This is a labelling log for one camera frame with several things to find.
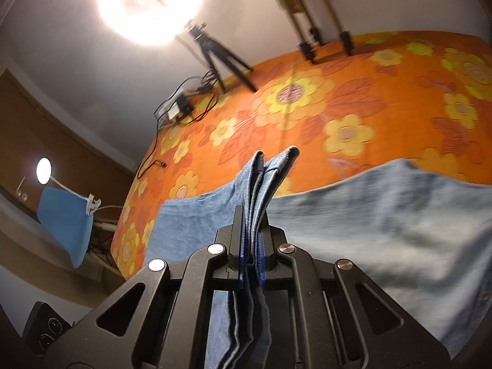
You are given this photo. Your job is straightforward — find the brown wooden cabinet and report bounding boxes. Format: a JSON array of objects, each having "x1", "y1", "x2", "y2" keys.
[{"x1": 0, "y1": 67, "x2": 135, "y2": 216}]

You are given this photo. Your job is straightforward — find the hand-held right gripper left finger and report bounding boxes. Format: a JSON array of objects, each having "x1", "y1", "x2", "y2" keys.
[{"x1": 44, "y1": 205, "x2": 247, "y2": 369}]

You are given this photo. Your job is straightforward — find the black clamp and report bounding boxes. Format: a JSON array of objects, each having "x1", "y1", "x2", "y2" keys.
[
  {"x1": 299, "y1": 27, "x2": 324, "y2": 64},
  {"x1": 338, "y1": 31, "x2": 354, "y2": 56}
]

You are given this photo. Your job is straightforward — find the white clip lamp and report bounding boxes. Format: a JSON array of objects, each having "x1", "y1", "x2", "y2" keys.
[{"x1": 36, "y1": 157, "x2": 102, "y2": 216}]

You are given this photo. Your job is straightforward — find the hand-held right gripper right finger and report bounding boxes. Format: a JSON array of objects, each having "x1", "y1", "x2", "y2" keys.
[{"x1": 259, "y1": 215, "x2": 450, "y2": 369}]

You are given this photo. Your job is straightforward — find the blue chair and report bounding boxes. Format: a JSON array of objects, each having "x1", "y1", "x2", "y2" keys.
[{"x1": 36, "y1": 186, "x2": 95, "y2": 270}]

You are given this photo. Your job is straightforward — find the power adapter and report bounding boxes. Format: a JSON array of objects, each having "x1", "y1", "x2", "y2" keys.
[{"x1": 165, "y1": 94, "x2": 195, "y2": 121}]

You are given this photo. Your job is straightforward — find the blue denim pants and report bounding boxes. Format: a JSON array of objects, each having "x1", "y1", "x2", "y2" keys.
[{"x1": 142, "y1": 147, "x2": 492, "y2": 369}]

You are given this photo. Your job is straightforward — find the black tripod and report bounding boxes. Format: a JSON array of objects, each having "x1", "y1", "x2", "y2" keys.
[{"x1": 184, "y1": 21, "x2": 258, "y2": 93}]

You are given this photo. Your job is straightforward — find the orange floral tablecloth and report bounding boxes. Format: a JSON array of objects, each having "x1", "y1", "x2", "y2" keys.
[{"x1": 109, "y1": 31, "x2": 492, "y2": 281}]

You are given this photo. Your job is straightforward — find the tangled black cable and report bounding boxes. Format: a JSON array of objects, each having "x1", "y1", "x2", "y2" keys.
[{"x1": 154, "y1": 75, "x2": 221, "y2": 127}]

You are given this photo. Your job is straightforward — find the ring light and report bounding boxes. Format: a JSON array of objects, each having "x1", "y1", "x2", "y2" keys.
[{"x1": 96, "y1": 0, "x2": 210, "y2": 45}]

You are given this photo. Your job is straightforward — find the black cable with plug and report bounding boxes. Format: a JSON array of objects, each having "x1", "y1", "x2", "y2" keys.
[{"x1": 136, "y1": 157, "x2": 168, "y2": 179}]

